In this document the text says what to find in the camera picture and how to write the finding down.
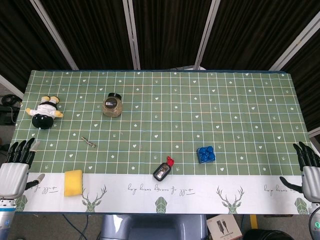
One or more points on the yellow tape strip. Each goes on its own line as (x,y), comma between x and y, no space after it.
(254,222)

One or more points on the green grid deer tablecloth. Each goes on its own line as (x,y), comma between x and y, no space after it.
(175,112)

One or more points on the black round bin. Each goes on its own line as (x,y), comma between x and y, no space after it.
(275,236)

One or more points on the yellow sponge block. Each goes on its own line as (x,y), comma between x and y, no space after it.
(73,183)

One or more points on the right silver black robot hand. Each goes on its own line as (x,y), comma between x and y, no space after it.
(311,180)

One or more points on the white partition frame post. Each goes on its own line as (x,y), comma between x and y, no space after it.
(314,133)
(131,35)
(11,86)
(55,35)
(295,45)
(206,35)

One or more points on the plush doll white shirt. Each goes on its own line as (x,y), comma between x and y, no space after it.
(46,110)

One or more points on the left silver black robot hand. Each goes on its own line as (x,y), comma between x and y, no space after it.
(12,177)

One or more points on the blue studded block toy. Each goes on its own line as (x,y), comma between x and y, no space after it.
(206,155)

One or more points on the round glass jar black lid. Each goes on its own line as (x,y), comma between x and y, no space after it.
(112,106)

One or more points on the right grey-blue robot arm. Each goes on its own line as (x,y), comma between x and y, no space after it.
(315,222)

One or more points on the black ink bottle red cap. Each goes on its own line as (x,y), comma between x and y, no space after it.
(162,172)

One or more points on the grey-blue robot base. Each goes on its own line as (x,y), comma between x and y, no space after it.
(150,227)

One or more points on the dark corrugated partition panel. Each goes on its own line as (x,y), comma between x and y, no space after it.
(170,32)
(307,82)
(22,37)
(252,30)
(95,32)

